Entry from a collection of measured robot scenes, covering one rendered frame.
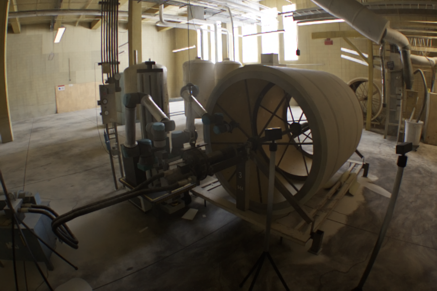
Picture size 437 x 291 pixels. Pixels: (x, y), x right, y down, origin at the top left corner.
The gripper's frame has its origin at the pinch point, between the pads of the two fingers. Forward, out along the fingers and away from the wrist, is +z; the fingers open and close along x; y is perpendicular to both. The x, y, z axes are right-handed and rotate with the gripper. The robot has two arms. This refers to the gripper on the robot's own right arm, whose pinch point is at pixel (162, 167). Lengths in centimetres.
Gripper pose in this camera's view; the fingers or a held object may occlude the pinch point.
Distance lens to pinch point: 180.3
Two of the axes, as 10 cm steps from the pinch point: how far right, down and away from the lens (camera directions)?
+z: 0.3, 9.8, 2.1
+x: -6.9, -1.3, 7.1
